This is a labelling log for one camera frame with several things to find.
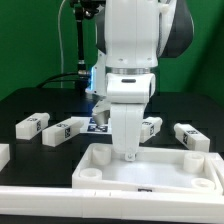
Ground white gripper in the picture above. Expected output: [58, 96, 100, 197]
[92, 73, 155, 162]

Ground white desk tabletop tray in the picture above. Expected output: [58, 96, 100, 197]
[72, 143, 224, 195]

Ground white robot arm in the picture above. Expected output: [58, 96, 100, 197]
[86, 0, 194, 161]

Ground white sheet with markers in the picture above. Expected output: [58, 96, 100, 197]
[73, 117, 111, 134]

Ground white left side block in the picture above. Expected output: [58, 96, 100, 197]
[0, 144, 10, 172]

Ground black camera stand pole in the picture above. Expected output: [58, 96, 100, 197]
[70, 0, 100, 91]

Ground black cable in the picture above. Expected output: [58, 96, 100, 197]
[35, 71, 92, 89]

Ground white front rail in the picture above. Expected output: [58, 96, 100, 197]
[0, 186, 224, 224]

